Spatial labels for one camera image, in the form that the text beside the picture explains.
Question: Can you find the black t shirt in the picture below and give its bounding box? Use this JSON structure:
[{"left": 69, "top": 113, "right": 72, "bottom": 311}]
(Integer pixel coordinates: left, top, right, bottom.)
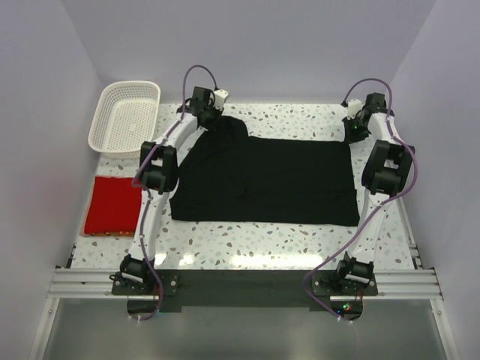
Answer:
[{"left": 169, "top": 116, "right": 359, "bottom": 227}]

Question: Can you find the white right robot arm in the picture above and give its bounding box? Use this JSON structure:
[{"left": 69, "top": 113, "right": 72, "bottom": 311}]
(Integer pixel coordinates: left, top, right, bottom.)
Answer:
[{"left": 334, "top": 93, "right": 414, "bottom": 295}]

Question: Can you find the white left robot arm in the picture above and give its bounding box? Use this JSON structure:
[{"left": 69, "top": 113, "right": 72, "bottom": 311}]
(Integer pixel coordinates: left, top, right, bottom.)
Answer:
[{"left": 120, "top": 86, "right": 230, "bottom": 294}]

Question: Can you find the white plastic basket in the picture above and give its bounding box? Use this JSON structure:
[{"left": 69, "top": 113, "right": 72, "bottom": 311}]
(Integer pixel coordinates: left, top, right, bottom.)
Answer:
[{"left": 88, "top": 81, "right": 161, "bottom": 160}]

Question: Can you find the red folded t shirt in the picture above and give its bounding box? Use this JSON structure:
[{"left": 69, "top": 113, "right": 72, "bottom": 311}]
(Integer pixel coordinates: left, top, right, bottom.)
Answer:
[{"left": 79, "top": 176, "right": 142, "bottom": 237}]

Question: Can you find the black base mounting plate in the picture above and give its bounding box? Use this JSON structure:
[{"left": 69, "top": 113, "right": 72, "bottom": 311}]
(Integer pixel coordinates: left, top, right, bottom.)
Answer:
[{"left": 109, "top": 270, "right": 379, "bottom": 319}]

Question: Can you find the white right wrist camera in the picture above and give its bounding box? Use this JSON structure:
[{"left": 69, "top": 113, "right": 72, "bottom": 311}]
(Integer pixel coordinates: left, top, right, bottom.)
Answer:
[{"left": 346, "top": 99, "right": 363, "bottom": 119}]

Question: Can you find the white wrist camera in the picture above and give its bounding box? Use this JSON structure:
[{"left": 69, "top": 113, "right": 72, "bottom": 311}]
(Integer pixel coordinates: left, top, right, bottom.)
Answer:
[
  {"left": 346, "top": 99, "right": 363, "bottom": 119},
  {"left": 213, "top": 89, "right": 230, "bottom": 110}
]

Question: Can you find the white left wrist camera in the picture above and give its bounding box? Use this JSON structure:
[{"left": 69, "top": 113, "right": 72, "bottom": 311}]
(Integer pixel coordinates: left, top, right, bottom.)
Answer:
[{"left": 213, "top": 89, "right": 230, "bottom": 110}]

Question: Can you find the aluminium frame rail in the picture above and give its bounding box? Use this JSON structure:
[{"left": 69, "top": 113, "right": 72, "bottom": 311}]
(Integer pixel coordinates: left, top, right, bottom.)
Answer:
[{"left": 47, "top": 268, "right": 443, "bottom": 300}]

